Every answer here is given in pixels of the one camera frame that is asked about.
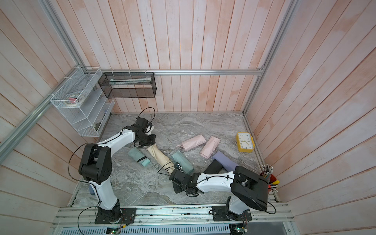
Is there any mint green sleeve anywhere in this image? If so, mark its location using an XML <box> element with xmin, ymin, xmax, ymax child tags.
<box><xmin>171</xmin><ymin>150</ymin><xmax>194</xmax><ymax>175</ymax></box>

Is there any mint green umbrella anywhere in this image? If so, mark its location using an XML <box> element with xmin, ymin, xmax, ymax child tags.
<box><xmin>127</xmin><ymin>147</ymin><xmax>151</xmax><ymax>167</ymax></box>

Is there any beige umbrella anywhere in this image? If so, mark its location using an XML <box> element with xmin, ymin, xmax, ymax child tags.
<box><xmin>147</xmin><ymin>145</ymin><xmax>175</xmax><ymax>175</ymax></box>

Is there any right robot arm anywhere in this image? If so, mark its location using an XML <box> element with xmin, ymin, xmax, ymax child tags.
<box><xmin>169</xmin><ymin>166</ymin><xmax>268</xmax><ymax>215</ymax></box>

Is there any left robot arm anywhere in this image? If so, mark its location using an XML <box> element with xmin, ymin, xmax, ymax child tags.
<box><xmin>78</xmin><ymin>117</ymin><xmax>156</xmax><ymax>220</ymax></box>

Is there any black umbrella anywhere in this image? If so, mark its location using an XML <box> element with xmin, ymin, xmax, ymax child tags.
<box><xmin>204</xmin><ymin>159</ymin><xmax>224</xmax><ymax>174</ymax></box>

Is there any pink umbrella left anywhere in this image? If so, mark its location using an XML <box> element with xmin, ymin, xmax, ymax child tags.
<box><xmin>176</xmin><ymin>135</ymin><xmax>207</xmax><ymax>152</ymax></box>

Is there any pink umbrella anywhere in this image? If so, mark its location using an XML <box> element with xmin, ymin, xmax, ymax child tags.
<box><xmin>176</xmin><ymin>135</ymin><xmax>207</xmax><ymax>152</ymax></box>
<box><xmin>200</xmin><ymin>136</ymin><xmax>220</xmax><ymax>159</ymax></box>

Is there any pink umbrella right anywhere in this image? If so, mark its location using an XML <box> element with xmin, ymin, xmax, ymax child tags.
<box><xmin>200</xmin><ymin>136</ymin><xmax>220</xmax><ymax>159</ymax></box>

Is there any lavender umbrella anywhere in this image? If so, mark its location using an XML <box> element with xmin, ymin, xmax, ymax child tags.
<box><xmin>213</xmin><ymin>151</ymin><xmax>239</xmax><ymax>172</ymax></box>

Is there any black mesh basket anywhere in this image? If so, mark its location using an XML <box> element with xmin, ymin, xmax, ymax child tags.
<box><xmin>99</xmin><ymin>71</ymin><xmax>157</xmax><ymax>99</ymax></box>

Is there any tape roll on shelf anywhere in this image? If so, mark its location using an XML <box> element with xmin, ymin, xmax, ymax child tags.
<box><xmin>64</xmin><ymin>93</ymin><xmax>85</xmax><ymax>107</ymax></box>

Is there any yellow alarm clock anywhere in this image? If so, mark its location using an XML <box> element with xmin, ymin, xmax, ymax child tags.
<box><xmin>236</xmin><ymin>132</ymin><xmax>255</xmax><ymax>153</ymax></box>

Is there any blue phone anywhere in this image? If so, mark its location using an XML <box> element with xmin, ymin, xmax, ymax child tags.
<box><xmin>89</xmin><ymin>185</ymin><xmax>95</xmax><ymax>195</ymax></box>

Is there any red pen holder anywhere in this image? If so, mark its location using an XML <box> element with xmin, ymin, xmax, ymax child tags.
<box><xmin>260</xmin><ymin>164</ymin><xmax>280</xmax><ymax>192</ymax></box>

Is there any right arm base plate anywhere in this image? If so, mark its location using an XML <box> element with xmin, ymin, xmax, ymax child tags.
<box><xmin>209</xmin><ymin>206</ymin><xmax>252</xmax><ymax>222</ymax></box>

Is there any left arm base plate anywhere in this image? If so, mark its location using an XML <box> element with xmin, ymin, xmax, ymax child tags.
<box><xmin>95</xmin><ymin>207</ymin><xmax>137</xmax><ymax>224</ymax></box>

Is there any white wire shelf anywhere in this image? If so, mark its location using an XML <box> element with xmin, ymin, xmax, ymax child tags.
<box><xmin>51</xmin><ymin>67</ymin><xmax>115</xmax><ymax>137</ymax></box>

